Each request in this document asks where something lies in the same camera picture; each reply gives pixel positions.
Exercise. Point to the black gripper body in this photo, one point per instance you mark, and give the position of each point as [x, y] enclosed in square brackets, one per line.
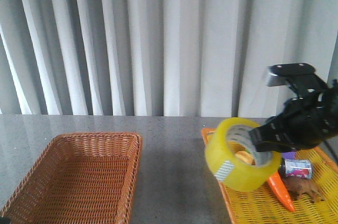
[308, 119]

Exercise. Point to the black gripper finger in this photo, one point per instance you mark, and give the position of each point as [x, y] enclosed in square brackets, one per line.
[268, 133]
[268, 146]

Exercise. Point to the yellow packing tape roll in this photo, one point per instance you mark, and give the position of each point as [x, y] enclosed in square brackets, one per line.
[231, 136]

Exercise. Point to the purple foam block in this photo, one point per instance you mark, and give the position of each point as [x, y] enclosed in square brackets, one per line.
[289, 155]

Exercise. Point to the toy bread loaf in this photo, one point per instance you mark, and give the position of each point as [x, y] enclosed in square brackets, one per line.
[245, 157]

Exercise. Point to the orange toy carrot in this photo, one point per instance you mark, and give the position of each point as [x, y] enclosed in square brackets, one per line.
[279, 190]

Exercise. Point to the small labelled jar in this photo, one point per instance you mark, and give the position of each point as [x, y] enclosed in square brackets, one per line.
[296, 168]

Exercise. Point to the brown toy animal figure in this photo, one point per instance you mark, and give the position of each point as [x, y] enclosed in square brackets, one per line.
[298, 186]

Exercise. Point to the yellow woven basket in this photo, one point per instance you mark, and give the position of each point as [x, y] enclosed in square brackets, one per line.
[261, 205]

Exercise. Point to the brown wicker basket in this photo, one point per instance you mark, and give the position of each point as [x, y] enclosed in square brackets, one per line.
[79, 178]

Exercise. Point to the grey pleated curtain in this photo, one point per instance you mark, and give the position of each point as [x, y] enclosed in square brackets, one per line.
[203, 58]

